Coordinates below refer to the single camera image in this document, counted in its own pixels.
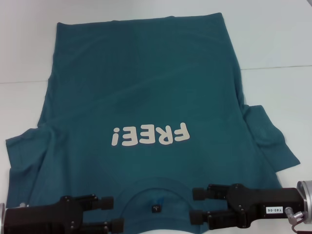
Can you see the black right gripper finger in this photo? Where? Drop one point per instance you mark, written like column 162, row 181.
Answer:
column 197, row 218
column 200, row 193

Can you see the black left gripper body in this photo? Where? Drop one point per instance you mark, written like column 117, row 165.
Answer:
column 36, row 219

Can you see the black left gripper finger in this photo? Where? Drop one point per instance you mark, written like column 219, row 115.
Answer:
column 118, row 225
column 107, row 203

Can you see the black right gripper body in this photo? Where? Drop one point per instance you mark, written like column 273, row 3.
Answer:
column 256, row 202

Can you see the blue shirt with FREE print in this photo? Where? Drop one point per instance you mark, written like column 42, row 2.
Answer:
column 146, row 85

